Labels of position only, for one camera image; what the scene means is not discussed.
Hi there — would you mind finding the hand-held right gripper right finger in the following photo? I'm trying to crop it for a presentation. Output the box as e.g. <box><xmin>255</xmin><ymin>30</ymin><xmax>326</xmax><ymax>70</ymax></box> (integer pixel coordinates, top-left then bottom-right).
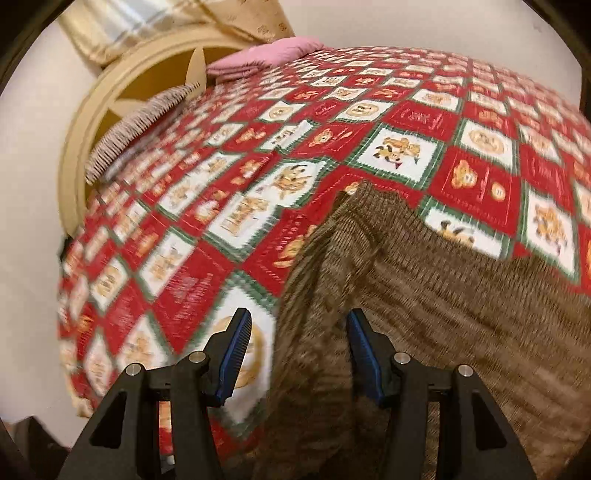
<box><xmin>346</xmin><ymin>308</ymin><xmax>539</xmax><ymax>480</ymax></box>

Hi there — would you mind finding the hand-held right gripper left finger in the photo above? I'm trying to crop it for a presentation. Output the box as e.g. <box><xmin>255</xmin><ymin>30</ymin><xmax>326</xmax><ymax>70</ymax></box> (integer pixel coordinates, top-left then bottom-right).
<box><xmin>58</xmin><ymin>307</ymin><xmax>254</xmax><ymax>480</ymax></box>

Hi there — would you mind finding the brown knit sun-print sweater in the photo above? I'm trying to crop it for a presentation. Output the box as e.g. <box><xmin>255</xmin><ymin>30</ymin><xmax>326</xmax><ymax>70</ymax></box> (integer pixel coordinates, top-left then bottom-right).
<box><xmin>252</xmin><ymin>180</ymin><xmax>591</xmax><ymax>480</ymax></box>

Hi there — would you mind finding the red checkered printed bedspread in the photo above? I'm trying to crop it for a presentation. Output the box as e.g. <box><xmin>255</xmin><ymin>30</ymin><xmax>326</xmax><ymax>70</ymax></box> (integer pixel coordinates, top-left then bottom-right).
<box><xmin>55</xmin><ymin>45</ymin><xmax>591</xmax><ymax>464</ymax></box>

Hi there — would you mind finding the striped pillow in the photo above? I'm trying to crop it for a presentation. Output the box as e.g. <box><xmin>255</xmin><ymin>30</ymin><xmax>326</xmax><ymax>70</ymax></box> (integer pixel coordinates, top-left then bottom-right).
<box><xmin>84</xmin><ymin>82</ymin><xmax>202</xmax><ymax>185</ymax></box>

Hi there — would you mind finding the cream wooden headboard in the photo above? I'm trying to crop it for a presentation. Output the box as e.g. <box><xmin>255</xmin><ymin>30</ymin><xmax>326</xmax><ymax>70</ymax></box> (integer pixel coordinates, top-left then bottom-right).
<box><xmin>57</xmin><ymin>34</ymin><xmax>260</xmax><ymax>237</ymax></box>

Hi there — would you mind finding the pink pillow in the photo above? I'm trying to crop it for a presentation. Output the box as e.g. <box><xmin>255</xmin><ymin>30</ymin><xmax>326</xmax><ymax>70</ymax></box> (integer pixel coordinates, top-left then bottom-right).
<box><xmin>205</xmin><ymin>37</ymin><xmax>325</xmax><ymax>85</ymax></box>

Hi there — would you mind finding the beige patterned curtain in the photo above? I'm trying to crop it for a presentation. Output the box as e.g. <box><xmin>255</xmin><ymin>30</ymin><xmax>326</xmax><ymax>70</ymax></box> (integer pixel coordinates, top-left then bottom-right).
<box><xmin>59</xmin><ymin>0</ymin><xmax>296</xmax><ymax>66</ymax></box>

